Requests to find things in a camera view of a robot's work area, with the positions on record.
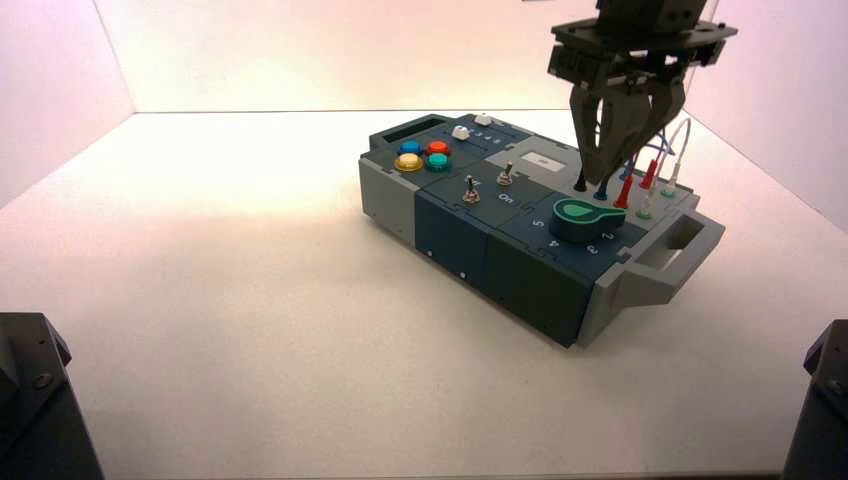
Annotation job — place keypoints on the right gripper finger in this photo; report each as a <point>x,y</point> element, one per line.
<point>629,139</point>
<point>585,132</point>

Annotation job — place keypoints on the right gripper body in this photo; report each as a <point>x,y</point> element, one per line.
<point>636,46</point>

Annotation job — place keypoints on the green teardrop rotary knob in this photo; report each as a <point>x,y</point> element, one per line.
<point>576,222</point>

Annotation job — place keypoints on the small white display screen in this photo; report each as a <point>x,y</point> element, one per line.
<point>542,161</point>

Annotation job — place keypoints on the white slider cap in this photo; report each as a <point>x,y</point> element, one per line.
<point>483,120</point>
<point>460,132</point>

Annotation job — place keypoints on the red round push button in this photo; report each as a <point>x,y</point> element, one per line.
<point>437,147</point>

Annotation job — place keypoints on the teal round push button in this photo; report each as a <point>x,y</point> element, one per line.
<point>438,162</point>

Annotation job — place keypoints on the blue grey control box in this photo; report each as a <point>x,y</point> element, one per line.
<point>464,232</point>

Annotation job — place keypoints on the blue round push button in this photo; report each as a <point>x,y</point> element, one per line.
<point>410,148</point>

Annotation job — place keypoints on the yellow round push button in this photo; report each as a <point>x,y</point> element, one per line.
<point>409,162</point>

